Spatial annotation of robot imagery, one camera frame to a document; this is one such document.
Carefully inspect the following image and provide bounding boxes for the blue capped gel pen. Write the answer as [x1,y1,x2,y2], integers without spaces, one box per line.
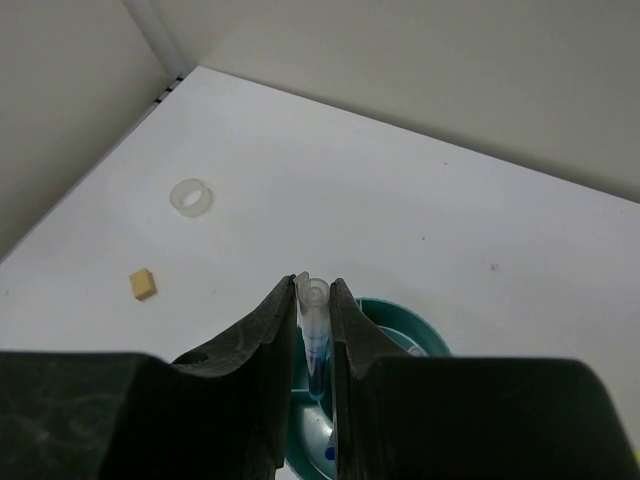
[294,272,331,401]

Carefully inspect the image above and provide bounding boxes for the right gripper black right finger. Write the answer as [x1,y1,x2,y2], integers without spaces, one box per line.
[330,280,639,479]

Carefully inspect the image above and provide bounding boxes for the teal round organizer container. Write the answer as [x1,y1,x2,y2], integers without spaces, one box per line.
[275,298,451,479]

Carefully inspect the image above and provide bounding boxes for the beige eraser block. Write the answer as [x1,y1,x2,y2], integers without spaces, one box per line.
[129,268,157,301]

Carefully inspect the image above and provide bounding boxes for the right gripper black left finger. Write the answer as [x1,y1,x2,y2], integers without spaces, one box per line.
[1,276,296,479]

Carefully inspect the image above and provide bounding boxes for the clear tape roll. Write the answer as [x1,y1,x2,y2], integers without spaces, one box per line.
[169,178,214,219]

